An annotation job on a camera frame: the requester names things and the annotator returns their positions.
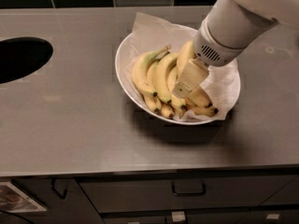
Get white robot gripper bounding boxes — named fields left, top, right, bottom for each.
left=172, top=17, right=247, bottom=98

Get large yellow top banana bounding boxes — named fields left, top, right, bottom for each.
left=177, top=40, right=212, bottom=107

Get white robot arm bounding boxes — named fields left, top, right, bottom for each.
left=172, top=0, right=299, bottom=98

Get yellow banana under top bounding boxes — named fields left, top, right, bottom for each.
left=167, top=66, right=186, bottom=109

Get yellow middle banana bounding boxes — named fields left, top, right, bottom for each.
left=152, top=52, right=178, bottom=104

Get yellow bottom right banana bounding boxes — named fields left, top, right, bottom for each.
left=185, top=97, right=219, bottom=118

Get white ceramic bowl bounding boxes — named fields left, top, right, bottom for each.
left=114, top=23, right=242, bottom=126

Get small yellow lower banana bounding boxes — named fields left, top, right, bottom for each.
left=161, top=104, right=174, bottom=119

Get greenish yellow left banana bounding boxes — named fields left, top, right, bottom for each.
left=131, top=46, right=171, bottom=95

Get white paper liner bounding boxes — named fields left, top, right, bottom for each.
left=124, top=11, right=239, bottom=121

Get white label sticker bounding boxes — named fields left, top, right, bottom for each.
left=266, top=214, right=279, bottom=220
left=171, top=211, right=186, bottom=223

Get grey drawer front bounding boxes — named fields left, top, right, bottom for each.
left=79, top=174, right=296, bottom=214

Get white label sticker right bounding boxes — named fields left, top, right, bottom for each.
left=266, top=214, right=279, bottom=220

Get round black sink opening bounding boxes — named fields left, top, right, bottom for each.
left=0, top=37, right=53, bottom=84

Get grey cabinet door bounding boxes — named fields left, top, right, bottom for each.
left=13, top=178, right=104, bottom=224

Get picture board at left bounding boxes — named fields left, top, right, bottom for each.
left=0, top=181, right=47, bottom=213

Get black drawer handle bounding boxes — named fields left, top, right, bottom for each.
left=171, top=180, right=206, bottom=197

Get black cabinet door handle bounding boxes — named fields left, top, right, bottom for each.
left=50, top=178, right=68, bottom=200

